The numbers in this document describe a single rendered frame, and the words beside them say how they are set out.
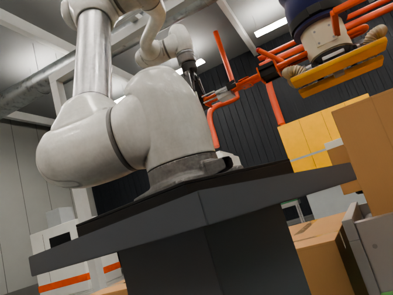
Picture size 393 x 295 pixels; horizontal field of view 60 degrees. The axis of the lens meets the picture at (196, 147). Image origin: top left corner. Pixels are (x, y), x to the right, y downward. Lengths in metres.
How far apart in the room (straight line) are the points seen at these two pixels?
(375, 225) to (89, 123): 0.80
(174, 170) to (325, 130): 8.12
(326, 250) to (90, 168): 0.83
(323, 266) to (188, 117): 0.77
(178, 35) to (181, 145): 1.09
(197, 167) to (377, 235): 0.60
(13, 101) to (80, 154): 8.88
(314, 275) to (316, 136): 7.53
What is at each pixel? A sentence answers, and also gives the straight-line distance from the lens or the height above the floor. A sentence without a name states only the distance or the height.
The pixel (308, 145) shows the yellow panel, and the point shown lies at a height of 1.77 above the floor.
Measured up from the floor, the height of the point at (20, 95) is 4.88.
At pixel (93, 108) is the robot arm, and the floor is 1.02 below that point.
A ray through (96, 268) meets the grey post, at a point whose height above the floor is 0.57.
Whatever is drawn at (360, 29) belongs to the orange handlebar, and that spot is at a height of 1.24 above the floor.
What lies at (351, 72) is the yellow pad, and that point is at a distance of 1.54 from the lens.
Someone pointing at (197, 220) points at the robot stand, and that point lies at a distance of 0.38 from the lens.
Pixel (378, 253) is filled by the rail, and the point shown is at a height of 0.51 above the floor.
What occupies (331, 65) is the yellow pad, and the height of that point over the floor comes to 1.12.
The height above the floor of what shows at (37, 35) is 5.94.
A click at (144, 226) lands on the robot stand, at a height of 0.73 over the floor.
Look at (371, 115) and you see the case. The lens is 1.24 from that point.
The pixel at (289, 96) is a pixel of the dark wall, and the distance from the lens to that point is 12.29.
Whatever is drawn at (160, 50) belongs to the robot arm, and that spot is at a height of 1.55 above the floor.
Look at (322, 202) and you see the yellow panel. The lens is 8.69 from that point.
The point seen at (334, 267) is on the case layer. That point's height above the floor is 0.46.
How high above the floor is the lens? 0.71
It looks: 12 degrees up
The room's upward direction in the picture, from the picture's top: 17 degrees counter-clockwise
